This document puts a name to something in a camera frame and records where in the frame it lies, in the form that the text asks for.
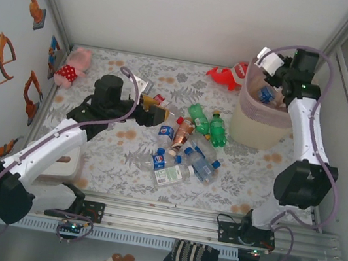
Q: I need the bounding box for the clear cola bottle red label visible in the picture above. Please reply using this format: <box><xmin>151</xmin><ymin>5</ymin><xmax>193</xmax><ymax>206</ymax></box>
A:
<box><xmin>150</xmin><ymin>92</ymin><xmax>180</xmax><ymax>118</ymax></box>

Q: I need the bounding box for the Pepsi bottle blue label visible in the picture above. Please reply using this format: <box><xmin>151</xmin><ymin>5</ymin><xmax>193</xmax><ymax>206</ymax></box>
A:
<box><xmin>153</xmin><ymin>120</ymin><xmax>178</xmax><ymax>156</ymax></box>
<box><xmin>136</xmin><ymin>149</ymin><xmax>184</xmax><ymax>177</ymax></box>

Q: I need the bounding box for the brown coffee bottle red cap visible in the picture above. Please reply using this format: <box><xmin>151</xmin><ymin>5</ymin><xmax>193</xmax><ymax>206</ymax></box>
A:
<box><xmin>166</xmin><ymin>115</ymin><xmax>198</xmax><ymax>159</ymax></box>

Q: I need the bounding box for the green Sprite bottle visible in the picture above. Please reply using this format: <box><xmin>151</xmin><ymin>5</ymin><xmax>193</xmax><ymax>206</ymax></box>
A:
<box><xmin>183</xmin><ymin>101</ymin><xmax>215</xmax><ymax>140</ymax></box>
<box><xmin>206</xmin><ymin>109</ymin><xmax>232</xmax><ymax>149</ymax></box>

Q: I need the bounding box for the crushed clear bottle blue cap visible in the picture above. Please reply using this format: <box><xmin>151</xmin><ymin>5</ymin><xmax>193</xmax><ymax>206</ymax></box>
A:
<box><xmin>184</xmin><ymin>135</ymin><xmax>226</xmax><ymax>170</ymax></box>

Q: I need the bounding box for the bottle with green white label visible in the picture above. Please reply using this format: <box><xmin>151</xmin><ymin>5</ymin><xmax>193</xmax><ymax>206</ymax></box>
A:
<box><xmin>148</xmin><ymin>158</ymin><xmax>196</xmax><ymax>193</ymax></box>

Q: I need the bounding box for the water bottle blue label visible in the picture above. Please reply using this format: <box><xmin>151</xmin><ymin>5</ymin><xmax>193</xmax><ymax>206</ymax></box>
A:
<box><xmin>179</xmin><ymin>145</ymin><xmax>221</xmax><ymax>187</ymax></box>

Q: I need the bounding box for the cream bin with pink liner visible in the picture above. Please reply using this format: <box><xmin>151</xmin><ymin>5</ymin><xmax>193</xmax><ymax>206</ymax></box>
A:
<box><xmin>226</xmin><ymin>48</ymin><xmax>324</xmax><ymax>158</ymax></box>

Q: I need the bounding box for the pink pig plush toy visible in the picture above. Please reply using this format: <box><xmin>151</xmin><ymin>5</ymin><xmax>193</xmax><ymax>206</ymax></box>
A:
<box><xmin>51</xmin><ymin>44</ymin><xmax>94</xmax><ymax>92</ymax></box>

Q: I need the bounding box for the floral tablecloth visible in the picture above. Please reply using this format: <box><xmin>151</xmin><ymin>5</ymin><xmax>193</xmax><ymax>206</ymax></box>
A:
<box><xmin>22</xmin><ymin>37</ymin><xmax>339</xmax><ymax>228</ymax></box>

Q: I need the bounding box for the red shark plush toy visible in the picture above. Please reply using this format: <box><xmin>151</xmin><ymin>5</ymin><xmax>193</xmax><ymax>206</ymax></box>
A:
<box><xmin>203</xmin><ymin>56</ymin><xmax>250</xmax><ymax>94</ymax></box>

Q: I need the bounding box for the white slotted box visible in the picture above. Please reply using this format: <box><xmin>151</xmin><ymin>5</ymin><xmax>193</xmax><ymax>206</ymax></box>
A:
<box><xmin>33</xmin><ymin>141</ymin><xmax>83</xmax><ymax>188</ymax></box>

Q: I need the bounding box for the small circuit board green light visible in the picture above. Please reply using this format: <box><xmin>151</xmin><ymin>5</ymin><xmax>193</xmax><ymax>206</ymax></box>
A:
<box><xmin>242</xmin><ymin>246</ymin><xmax>270</xmax><ymax>258</ymax></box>
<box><xmin>58</xmin><ymin>220</ymin><xmax>86</xmax><ymax>235</ymax></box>

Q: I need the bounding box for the black white striped sock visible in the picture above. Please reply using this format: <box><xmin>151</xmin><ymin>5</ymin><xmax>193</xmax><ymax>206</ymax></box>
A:
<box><xmin>162</xmin><ymin>237</ymin><xmax>222</xmax><ymax>261</ymax></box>

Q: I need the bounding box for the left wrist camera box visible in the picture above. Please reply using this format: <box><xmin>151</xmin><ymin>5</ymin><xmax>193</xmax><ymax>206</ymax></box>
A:
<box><xmin>133</xmin><ymin>76</ymin><xmax>156</xmax><ymax>97</ymax></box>

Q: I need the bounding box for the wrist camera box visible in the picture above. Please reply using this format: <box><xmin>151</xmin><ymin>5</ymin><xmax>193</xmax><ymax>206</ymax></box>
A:
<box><xmin>253</xmin><ymin>45</ymin><xmax>285</xmax><ymax>77</ymax></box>
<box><xmin>133</xmin><ymin>76</ymin><xmax>156</xmax><ymax>97</ymax></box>

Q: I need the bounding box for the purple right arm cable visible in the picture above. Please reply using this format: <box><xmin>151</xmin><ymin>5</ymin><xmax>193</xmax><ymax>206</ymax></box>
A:
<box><xmin>231</xmin><ymin>41</ymin><xmax>348</xmax><ymax>261</ymax></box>

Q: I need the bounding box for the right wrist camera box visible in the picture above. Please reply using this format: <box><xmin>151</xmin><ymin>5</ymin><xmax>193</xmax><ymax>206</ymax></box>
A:
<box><xmin>253</xmin><ymin>45</ymin><xmax>285</xmax><ymax>77</ymax></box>

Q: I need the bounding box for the blue orange wall sticker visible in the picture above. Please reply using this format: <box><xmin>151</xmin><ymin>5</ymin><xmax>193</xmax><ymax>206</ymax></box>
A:
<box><xmin>43</xmin><ymin>34</ymin><xmax>72</xmax><ymax>82</ymax></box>

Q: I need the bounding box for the aluminium mounting rail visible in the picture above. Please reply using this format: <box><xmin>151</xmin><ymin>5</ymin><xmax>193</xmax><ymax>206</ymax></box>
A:
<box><xmin>0</xmin><ymin>177</ymin><xmax>347</xmax><ymax>261</ymax></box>

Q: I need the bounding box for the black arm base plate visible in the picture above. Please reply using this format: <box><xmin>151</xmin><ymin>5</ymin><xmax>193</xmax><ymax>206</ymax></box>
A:
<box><xmin>43</xmin><ymin>194</ymin><xmax>107</xmax><ymax>225</ymax></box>
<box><xmin>214</xmin><ymin>219</ymin><xmax>278</xmax><ymax>252</ymax></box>

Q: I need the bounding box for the white slotted cable duct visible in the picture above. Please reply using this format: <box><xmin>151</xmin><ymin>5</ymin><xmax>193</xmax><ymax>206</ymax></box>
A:
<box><xmin>0</xmin><ymin>211</ymin><xmax>241</xmax><ymax>261</ymax></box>

